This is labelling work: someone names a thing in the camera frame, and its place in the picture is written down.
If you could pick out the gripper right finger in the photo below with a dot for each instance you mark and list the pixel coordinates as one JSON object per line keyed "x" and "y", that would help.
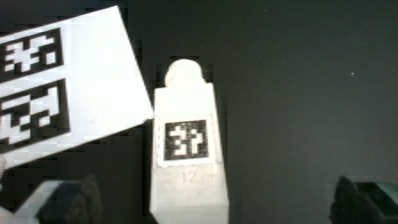
{"x": 364, "y": 203}

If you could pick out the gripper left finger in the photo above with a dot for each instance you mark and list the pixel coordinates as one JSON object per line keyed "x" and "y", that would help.
{"x": 64, "y": 203}

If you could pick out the white table leg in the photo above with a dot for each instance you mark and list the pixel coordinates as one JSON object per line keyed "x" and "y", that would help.
{"x": 188, "y": 199}

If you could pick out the white marker sheet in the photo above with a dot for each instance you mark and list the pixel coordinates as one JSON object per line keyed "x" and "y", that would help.
{"x": 72, "y": 96}

